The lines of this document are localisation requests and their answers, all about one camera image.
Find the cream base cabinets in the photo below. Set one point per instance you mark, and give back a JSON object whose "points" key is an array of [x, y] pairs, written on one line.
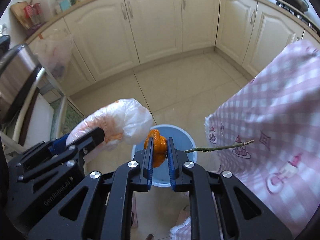
{"points": [[113, 36]]}

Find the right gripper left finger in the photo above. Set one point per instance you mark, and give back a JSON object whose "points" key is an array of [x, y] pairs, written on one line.
{"points": [[100, 206]]}

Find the white plastic bag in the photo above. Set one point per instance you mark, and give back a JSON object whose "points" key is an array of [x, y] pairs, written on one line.
{"points": [[125, 120]]}

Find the gas stove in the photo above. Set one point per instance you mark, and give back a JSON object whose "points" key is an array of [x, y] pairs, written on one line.
{"points": [[298, 14]]}

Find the glass jar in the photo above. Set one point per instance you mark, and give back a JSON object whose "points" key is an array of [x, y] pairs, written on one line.
{"points": [[62, 5]]}

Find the wooden cutting board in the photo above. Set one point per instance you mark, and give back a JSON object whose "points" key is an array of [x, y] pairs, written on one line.
{"points": [[18, 10]]}

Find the pink checkered tablecloth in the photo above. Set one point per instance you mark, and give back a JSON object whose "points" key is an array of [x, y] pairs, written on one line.
{"points": [[279, 110]]}

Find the stainless steel appliance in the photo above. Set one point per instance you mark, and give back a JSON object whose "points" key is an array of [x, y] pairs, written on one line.
{"points": [[19, 69]]}

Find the hanging plastic bag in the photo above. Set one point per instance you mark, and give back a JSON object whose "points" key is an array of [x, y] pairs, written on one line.
{"points": [[54, 53]]}

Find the orange peel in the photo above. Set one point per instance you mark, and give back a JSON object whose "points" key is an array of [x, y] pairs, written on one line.
{"points": [[159, 147]]}

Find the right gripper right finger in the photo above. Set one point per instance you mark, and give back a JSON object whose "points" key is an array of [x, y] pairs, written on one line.
{"points": [[222, 207]]}

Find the green twig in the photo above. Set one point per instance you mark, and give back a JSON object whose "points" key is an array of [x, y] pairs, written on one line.
{"points": [[207, 149]]}

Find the blue trash bin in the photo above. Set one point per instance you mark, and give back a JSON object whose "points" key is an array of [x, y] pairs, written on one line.
{"points": [[170, 173]]}

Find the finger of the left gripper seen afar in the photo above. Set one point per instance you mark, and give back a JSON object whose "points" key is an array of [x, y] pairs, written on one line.
{"points": [[90, 141]]}

